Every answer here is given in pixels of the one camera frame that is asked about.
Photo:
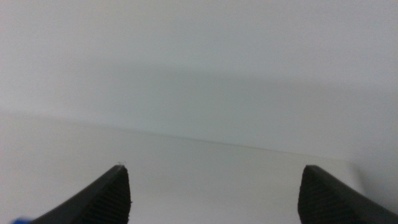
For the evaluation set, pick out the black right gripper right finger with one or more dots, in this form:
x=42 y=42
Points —
x=326 y=199

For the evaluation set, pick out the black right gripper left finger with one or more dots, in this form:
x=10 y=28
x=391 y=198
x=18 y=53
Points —
x=105 y=199

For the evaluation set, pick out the blue rectangular mat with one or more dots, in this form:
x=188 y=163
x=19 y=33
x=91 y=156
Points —
x=21 y=221

